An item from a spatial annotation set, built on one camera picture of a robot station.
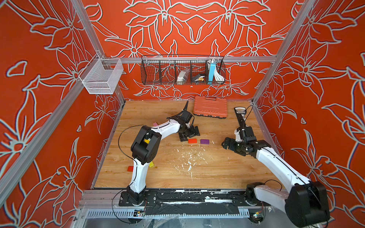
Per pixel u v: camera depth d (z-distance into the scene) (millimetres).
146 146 526
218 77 914
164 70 1003
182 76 914
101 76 929
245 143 631
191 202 727
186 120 782
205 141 953
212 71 858
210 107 1094
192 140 936
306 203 402
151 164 848
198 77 858
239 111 1102
